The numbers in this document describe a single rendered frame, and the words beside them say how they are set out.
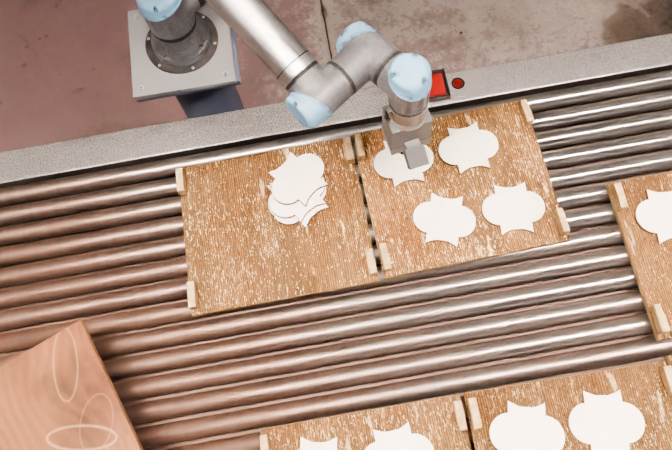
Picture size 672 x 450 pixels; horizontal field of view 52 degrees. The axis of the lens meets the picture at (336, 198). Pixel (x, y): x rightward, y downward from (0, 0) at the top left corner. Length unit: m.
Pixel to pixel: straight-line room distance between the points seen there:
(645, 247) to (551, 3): 1.60
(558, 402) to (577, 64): 0.79
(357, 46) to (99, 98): 1.82
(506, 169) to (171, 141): 0.79
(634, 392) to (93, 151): 1.31
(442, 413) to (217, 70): 0.98
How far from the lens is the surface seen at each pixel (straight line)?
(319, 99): 1.21
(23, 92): 3.09
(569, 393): 1.50
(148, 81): 1.82
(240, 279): 1.51
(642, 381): 1.54
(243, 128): 1.66
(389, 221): 1.52
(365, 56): 1.24
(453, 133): 1.59
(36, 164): 1.79
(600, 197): 1.63
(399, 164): 1.56
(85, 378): 1.46
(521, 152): 1.61
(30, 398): 1.50
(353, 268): 1.49
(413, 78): 1.20
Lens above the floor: 2.38
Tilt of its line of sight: 70 degrees down
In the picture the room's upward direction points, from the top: 10 degrees counter-clockwise
